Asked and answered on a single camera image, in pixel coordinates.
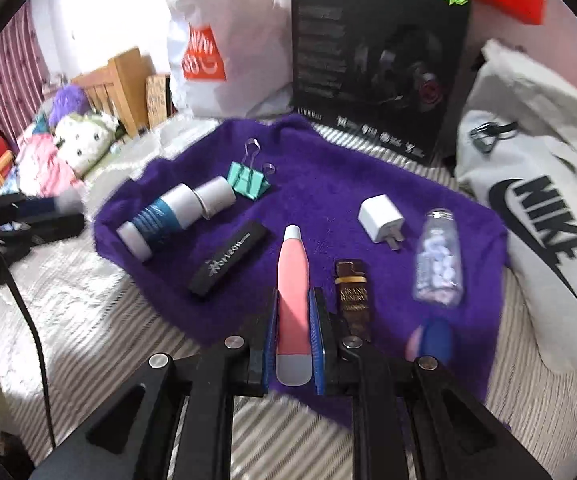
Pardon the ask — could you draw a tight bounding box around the pink white tube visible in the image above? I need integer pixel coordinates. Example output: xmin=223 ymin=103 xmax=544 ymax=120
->
xmin=275 ymin=224 xmax=312 ymax=387

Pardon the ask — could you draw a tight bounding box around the black headset box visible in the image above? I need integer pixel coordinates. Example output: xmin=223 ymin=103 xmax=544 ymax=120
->
xmin=291 ymin=0 xmax=471 ymax=164

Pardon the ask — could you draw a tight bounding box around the wooden headboard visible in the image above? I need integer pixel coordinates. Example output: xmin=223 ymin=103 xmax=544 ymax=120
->
xmin=70 ymin=48 xmax=154 ymax=138

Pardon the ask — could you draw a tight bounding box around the white Miniso plastic bag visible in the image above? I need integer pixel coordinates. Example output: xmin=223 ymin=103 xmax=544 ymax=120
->
xmin=167 ymin=0 xmax=291 ymax=118

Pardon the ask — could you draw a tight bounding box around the purple plush toy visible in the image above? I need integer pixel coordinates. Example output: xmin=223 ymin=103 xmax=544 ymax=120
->
xmin=49 ymin=84 xmax=91 ymax=128

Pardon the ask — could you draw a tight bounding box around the striped curtain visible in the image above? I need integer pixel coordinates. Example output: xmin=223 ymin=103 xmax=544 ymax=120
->
xmin=0 ymin=2 xmax=49 ymax=152

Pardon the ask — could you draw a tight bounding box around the purple towel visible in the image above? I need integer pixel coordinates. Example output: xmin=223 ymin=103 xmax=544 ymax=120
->
xmin=94 ymin=115 xmax=506 ymax=424

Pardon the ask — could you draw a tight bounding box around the patterned notebook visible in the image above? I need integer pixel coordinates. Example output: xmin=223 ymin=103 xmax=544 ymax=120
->
xmin=145 ymin=74 xmax=176 ymax=129

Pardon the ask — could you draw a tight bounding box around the white blue lotion bottle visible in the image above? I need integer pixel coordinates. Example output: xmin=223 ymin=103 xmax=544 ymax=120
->
xmin=117 ymin=184 xmax=203 ymax=262

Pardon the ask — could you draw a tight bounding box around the black Horizon case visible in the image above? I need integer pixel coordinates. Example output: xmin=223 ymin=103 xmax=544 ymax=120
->
xmin=188 ymin=221 xmax=269 ymax=297

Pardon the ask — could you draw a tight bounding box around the pink blue small container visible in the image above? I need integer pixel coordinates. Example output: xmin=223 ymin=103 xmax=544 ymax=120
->
xmin=405 ymin=318 xmax=455 ymax=365

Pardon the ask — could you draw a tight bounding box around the pink cloth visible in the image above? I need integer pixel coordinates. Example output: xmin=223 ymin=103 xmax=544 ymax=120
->
xmin=15 ymin=133 xmax=84 ymax=197

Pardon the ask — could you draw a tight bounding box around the grey Nike bag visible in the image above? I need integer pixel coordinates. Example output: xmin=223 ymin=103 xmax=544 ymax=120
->
xmin=455 ymin=39 xmax=577 ymax=373

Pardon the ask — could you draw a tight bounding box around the clear glass pill bottle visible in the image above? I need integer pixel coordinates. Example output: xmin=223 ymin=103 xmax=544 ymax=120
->
xmin=413 ymin=208 xmax=464 ymax=309

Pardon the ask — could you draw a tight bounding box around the teal binder clip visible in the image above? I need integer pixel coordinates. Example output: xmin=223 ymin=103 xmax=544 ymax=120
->
xmin=226 ymin=138 xmax=276 ymax=200

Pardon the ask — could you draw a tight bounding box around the white USB charger plug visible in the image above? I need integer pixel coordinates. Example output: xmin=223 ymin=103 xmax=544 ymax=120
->
xmin=358 ymin=194 xmax=404 ymax=252

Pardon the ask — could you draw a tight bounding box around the small white roll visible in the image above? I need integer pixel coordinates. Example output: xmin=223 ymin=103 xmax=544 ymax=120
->
xmin=193 ymin=176 xmax=236 ymax=220

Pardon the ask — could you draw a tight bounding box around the black cable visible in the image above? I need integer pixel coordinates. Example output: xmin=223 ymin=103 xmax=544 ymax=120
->
xmin=0 ymin=209 xmax=58 ymax=451

